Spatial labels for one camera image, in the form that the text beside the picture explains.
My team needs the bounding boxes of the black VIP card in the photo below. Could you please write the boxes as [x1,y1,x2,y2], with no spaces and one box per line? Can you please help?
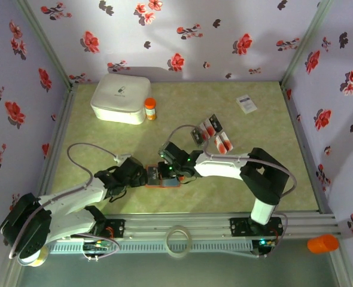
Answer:
[209,114,224,133]
[190,126,205,148]
[146,165,161,187]

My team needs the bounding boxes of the orange card holder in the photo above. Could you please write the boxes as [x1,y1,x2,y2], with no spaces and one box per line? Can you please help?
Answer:
[144,163,182,190]

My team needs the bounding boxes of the red circle card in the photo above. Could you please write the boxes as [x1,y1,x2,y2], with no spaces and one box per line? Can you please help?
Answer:
[203,117,218,137]
[221,132,235,150]
[198,121,212,141]
[214,135,229,155]

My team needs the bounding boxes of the red black battery packs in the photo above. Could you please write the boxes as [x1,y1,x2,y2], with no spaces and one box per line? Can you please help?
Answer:
[190,113,235,155]

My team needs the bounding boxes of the orange pill bottle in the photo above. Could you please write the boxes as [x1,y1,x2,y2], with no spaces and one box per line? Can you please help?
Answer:
[144,97,157,121]

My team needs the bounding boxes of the clear tape roll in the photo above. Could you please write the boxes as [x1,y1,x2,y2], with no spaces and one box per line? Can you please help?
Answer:
[166,225,193,258]

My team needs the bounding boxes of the green circuit board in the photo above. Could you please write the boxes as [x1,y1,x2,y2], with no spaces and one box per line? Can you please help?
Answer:
[83,240,112,252]
[252,238,278,249]

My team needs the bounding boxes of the white medicine box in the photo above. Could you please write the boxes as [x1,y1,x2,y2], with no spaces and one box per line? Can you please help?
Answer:
[89,73,152,126]

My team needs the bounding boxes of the small white paper packet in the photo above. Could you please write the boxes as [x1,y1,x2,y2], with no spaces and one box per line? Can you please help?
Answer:
[235,94,258,115]

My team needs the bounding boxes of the orange plastic cup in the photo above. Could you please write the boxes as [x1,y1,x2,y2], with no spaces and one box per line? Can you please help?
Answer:
[307,234,340,255]

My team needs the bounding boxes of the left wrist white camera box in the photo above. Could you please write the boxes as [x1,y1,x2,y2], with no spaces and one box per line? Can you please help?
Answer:
[113,152,133,164]

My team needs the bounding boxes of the aluminium frame rail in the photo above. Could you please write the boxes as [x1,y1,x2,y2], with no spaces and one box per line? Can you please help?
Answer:
[13,211,342,240]

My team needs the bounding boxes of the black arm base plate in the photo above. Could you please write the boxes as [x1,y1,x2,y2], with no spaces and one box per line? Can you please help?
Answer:
[71,219,126,239]
[229,217,284,237]

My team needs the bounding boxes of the left arm lavender cable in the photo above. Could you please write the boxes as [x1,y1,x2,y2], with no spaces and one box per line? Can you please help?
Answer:
[8,142,120,261]

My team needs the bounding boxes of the slotted grey cable duct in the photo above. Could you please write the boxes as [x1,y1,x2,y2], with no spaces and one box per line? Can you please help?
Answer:
[48,240,254,255]

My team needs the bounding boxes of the aluminium side rail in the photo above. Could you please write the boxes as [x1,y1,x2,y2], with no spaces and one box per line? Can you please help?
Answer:
[34,83,79,200]
[279,81,334,215]

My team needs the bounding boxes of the aluminium frame post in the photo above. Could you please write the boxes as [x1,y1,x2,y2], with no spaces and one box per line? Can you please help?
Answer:
[279,0,335,87]
[14,0,79,90]

